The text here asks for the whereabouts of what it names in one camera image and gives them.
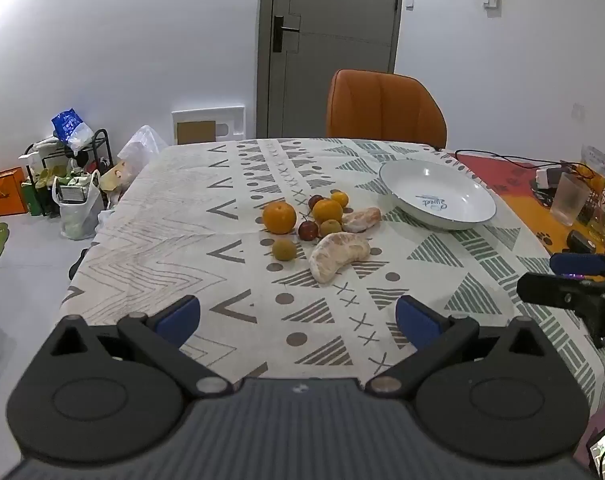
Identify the small orange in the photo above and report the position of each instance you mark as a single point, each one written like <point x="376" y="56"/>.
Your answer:
<point x="341" y="198"/>

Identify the white power adapter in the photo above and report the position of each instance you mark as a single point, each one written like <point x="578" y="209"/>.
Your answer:
<point x="547" y="178"/>

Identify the grey door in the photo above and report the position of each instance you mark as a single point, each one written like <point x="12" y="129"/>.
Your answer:
<point x="332" y="20"/>

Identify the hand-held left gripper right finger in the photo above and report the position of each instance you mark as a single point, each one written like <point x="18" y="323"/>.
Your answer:
<point x="415" y="322"/>

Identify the small peeled pomelo segment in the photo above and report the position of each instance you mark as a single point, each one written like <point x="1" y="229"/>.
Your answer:
<point x="362" y="220"/>

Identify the smartphone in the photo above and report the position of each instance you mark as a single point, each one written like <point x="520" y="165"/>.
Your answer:
<point x="604" y="452"/>

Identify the clear plastic bag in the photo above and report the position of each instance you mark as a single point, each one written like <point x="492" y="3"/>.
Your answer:
<point x="143" y="144"/>

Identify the clear snack packet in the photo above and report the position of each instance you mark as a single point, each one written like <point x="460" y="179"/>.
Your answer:
<point x="602" y="180"/>

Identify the large peeled pomelo segment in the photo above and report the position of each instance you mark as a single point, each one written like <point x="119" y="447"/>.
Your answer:
<point x="338" y="257"/>

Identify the black metal rack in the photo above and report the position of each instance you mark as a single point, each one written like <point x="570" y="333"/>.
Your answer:
<point x="104" y="142"/>

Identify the white plastic shopping bag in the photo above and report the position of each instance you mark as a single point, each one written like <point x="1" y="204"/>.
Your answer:
<point x="80" y="215"/>

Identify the patterned tablecloth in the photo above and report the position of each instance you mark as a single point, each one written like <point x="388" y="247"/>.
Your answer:
<point x="182" y="220"/>

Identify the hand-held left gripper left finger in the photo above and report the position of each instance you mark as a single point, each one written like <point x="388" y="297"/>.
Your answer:
<point x="180" y="319"/>

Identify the frosted plastic cup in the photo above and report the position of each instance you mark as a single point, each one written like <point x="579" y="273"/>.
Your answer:
<point x="568" y="200"/>

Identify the orange paper bag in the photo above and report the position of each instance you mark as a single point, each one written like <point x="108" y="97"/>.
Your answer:
<point x="5" y="191"/>

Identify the brown cardboard sheet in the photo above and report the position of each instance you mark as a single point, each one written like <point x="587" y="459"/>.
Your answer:
<point x="196" y="133"/>

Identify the blue and white bag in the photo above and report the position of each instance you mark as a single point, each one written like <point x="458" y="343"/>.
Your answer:
<point x="71" y="127"/>

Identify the medium orange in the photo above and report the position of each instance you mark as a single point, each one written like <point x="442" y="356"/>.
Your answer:
<point x="327" y="210"/>

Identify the green-brown round fruit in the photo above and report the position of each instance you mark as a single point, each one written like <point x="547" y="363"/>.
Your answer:
<point x="330" y="228"/>
<point x="285" y="249"/>

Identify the green paper bag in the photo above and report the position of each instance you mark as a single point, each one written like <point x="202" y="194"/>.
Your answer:
<point x="32" y="200"/>

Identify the white bowl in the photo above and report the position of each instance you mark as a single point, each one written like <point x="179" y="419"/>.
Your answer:
<point x="437" y="195"/>

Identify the beige bag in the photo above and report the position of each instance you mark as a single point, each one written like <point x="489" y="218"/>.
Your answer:
<point x="115" y="176"/>

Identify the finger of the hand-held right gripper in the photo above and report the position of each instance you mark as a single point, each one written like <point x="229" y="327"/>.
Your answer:
<point x="557" y="290"/>
<point x="577" y="263"/>

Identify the white foam panel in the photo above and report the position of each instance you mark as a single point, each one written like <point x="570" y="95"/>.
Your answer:
<point x="232" y="117"/>

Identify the small black device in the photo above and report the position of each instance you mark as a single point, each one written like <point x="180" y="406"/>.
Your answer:
<point x="582" y="242"/>

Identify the red plum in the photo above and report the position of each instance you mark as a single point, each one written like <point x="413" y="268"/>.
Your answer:
<point x="308" y="230"/>
<point x="315" y="202"/>

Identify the orange chair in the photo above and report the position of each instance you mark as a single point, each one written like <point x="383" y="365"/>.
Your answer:
<point x="382" y="107"/>

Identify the large orange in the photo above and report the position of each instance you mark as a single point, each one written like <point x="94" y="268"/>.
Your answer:
<point x="280" y="217"/>

